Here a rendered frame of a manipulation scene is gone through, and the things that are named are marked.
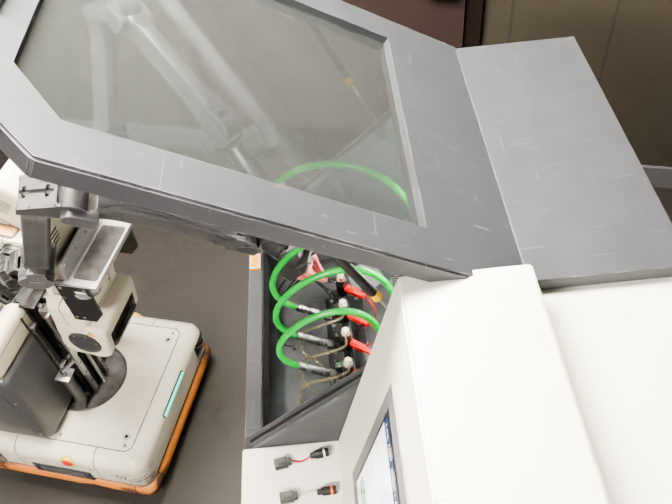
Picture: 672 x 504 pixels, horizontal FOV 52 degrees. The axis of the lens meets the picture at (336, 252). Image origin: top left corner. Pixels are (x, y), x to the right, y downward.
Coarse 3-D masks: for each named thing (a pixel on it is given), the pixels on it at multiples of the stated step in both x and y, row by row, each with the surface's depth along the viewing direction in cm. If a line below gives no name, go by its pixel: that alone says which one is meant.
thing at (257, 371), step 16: (256, 272) 195; (256, 288) 191; (256, 304) 187; (256, 320) 184; (256, 336) 180; (256, 352) 177; (256, 368) 174; (256, 384) 171; (256, 400) 168; (256, 416) 165
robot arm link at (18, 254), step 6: (12, 252) 164; (18, 252) 163; (54, 252) 165; (12, 258) 163; (18, 258) 164; (54, 258) 165; (12, 264) 162; (18, 264) 165; (54, 264) 165; (12, 270) 161; (18, 270) 161; (54, 270) 165
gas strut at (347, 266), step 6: (336, 258) 112; (342, 264) 113; (348, 264) 114; (348, 270) 114; (354, 270) 115; (354, 276) 116; (360, 276) 117; (360, 282) 117; (366, 282) 118; (366, 288) 119; (372, 288) 120; (372, 294) 121; (378, 294) 121; (378, 300) 122; (384, 306) 125
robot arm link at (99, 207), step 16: (96, 208) 133; (112, 208) 135; (128, 208) 138; (144, 208) 140; (80, 224) 134; (96, 224) 134; (144, 224) 143; (160, 224) 143; (176, 224) 144; (192, 224) 146; (208, 224) 148; (208, 240) 152; (224, 240) 151; (240, 240) 152; (256, 240) 156
